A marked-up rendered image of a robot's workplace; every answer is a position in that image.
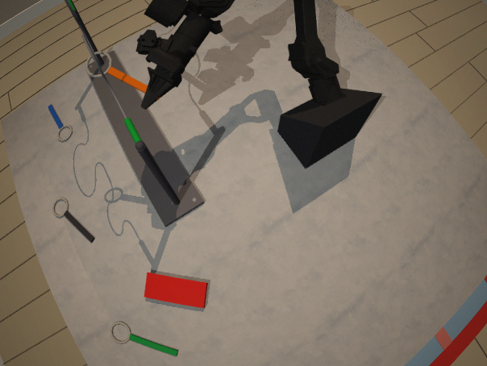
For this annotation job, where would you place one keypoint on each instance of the orange bar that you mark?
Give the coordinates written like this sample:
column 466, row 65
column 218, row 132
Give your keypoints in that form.
column 117, row 74

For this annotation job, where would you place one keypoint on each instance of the red rectangular block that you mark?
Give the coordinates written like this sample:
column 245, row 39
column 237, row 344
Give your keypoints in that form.
column 176, row 290

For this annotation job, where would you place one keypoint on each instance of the blue-handled loop tool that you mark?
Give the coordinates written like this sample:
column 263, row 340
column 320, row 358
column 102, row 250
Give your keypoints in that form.
column 59, row 123

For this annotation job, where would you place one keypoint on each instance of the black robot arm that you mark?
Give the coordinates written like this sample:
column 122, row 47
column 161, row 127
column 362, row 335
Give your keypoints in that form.
column 307, row 55

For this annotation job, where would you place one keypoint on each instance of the grey ring with green flat handle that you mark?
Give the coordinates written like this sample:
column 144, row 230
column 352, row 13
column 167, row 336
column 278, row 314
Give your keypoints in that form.
column 142, row 341

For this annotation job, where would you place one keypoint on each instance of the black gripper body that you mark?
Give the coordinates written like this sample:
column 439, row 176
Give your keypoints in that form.
column 172, row 63

